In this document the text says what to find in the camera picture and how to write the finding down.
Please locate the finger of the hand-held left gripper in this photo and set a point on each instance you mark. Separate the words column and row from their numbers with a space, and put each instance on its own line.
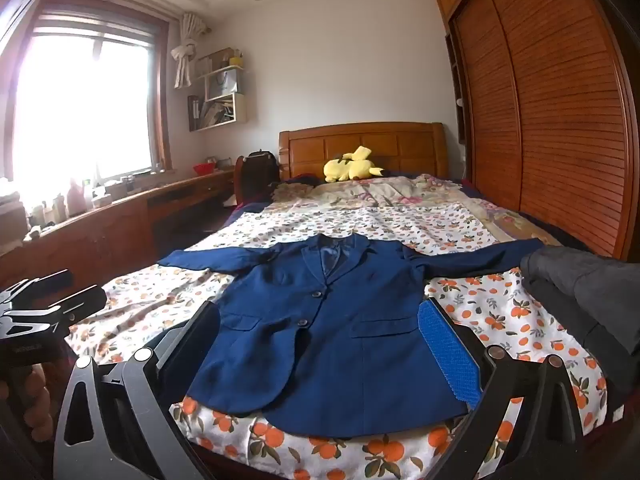
column 45, row 282
column 75, row 302

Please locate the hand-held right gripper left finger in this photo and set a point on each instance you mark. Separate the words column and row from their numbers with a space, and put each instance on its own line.
column 192, row 340

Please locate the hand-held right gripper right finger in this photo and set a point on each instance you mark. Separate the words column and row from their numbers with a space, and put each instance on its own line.
column 445, row 350

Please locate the blue suit jacket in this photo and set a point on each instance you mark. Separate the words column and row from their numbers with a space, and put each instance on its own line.
column 350, row 310

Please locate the dark grey clothes pile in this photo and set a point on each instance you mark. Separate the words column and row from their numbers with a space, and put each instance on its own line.
column 575, row 275

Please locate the person's left hand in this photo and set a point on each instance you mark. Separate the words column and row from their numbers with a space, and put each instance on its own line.
column 39, row 405

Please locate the orange print bed sheet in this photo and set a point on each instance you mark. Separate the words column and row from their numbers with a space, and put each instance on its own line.
column 500, row 320

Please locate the wooden desk cabinet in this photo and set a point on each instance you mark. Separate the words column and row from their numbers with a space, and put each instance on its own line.
column 100, row 230

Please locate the pink bottle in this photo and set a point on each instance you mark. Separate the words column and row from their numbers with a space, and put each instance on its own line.
column 76, row 200

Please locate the navy blanket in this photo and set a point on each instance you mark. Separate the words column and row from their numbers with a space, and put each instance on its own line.
column 245, row 212

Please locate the floral quilt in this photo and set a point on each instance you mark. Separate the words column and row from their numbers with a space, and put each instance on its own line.
column 390, row 192

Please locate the wooden chair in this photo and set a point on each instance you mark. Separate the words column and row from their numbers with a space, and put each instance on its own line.
column 240, row 180

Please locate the red bowl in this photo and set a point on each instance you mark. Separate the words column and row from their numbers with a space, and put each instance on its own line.
column 204, row 169

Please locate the black backpack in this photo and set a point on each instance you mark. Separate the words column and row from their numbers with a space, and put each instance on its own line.
column 262, row 172

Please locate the wooden framed window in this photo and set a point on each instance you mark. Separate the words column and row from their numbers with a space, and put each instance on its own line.
column 75, row 85

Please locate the wooden bed headboard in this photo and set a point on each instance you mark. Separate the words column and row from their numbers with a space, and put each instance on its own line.
column 400, row 150

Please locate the yellow plush toy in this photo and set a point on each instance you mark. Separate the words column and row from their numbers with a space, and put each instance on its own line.
column 342, row 169

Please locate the white paper bag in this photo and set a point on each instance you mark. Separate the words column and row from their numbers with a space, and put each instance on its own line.
column 223, row 84

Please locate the wooden slatted wardrobe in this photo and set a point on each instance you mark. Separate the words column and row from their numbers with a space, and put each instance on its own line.
column 550, row 110

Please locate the tied white curtain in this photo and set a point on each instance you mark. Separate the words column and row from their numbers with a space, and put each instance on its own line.
column 182, row 55

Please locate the white wall shelf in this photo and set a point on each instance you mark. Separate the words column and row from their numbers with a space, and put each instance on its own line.
column 240, row 110

